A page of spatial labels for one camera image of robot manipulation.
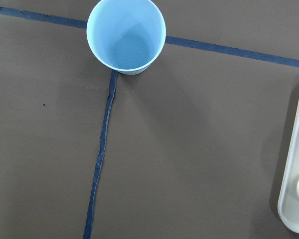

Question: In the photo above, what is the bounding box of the blue cup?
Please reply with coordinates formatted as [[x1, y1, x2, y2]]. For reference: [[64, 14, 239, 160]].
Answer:
[[86, 0, 166, 75]]

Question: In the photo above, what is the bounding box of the cream rabbit tray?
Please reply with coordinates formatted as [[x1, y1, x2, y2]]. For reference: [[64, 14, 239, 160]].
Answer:
[[278, 101, 299, 234]]

